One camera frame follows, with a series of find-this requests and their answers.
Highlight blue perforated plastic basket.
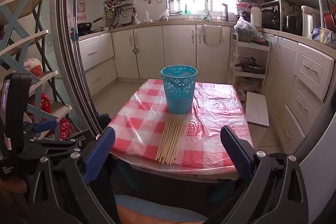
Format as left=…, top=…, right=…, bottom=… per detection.
left=161, top=65, right=198, bottom=114

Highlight bundle of wooden chopsticks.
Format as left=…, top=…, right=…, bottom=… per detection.
left=155, top=114, right=193, bottom=165

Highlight white wide drawer cabinet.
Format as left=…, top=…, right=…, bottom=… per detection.
left=78, top=33, right=117, bottom=98

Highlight black stock pot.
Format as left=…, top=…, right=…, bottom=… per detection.
left=282, top=14, right=302, bottom=35

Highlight blue grey cloth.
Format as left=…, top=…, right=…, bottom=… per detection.
left=115, top=195, right=210, bottom=216

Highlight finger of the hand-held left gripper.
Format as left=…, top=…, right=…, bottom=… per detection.
left=17, top=129, right=90, bottom=161
left=23, top=119, right=58, bottom=140

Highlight red white plush toy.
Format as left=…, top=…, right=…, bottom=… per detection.
left=23, top=58, right=44, bottom=83

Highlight blue box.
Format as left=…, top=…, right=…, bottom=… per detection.
left=311, top=27, right=327, bottom=42

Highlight crumpled clear plastic bag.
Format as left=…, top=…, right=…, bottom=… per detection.
left=235, top=80, right=260, bottom=94

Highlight orange cloth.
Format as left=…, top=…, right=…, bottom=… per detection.
left=117, top=204, right=208, bottom=224

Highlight white base cabinet with doors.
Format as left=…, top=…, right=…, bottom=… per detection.
left=112, top=24, right=233, bottom=80

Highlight bag of green vegetables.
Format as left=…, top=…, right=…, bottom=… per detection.
left=234, top=17, right=264, bottom=43

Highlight red checked plastic tablecloth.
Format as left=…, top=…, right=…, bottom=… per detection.
left=108, top=79, right=254, bottom=169

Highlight white low stool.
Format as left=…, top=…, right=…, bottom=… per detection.
left=245, top=92, right=270, bottom=127

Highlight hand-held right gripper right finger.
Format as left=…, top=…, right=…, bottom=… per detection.
left=220, top=125, right=309, bottom=224

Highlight wall utensil rack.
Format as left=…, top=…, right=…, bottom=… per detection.
left=103, top=0, right=135, bottom=28

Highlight dark cooking pot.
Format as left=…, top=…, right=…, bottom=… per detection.
left=234, top=56, right=266, bottom=74

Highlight red frying pan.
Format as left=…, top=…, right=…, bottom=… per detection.
left=323, top=0, right=336, bottom=33

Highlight black frying pan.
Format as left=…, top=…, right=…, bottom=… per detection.
left=77, top=17, right=103, bottom=31

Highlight pink stacked containers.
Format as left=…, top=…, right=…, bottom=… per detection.
left=236, top=2, right=251, bottom=14

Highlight mop with orange tipped handle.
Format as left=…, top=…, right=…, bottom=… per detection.
left=71, top=0, right=79, bottom=46

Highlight grey sliding door frame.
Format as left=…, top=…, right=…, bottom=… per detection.
left=49, top=0, right=105, bottom=135

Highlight chrome curved faucet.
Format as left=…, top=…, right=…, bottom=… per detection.
left=193, top=0, right=210, bottom=18

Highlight white electric water boiler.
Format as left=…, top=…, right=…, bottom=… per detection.
left=301, top=5, right=322, bottom=39

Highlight white rolling cart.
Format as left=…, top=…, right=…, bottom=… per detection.
left=229, top=32, right=271, bottom=94

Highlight folding shelf with blue frame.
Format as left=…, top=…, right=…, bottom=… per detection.
left=0, top=0, right=72, bottom=140

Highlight white hanging plastic bag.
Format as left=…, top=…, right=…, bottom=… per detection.
left=196, top=25, right=222, bottom=45

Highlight person's left forearm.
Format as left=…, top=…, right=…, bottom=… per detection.
left=0, top=179, right=28, bottom=214

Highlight white thermos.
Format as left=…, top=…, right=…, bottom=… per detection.
left=250, top=4, right=262, bottom=28

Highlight silver foil bag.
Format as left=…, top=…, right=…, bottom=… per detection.
left=324, top=30, right=336, bottom=46

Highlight black countertop appliance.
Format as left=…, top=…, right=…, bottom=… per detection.
left=261, top=7, right=281, bottom=30

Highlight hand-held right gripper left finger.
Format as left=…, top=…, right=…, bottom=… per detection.
left=28, top=126, right=117, bottom=224

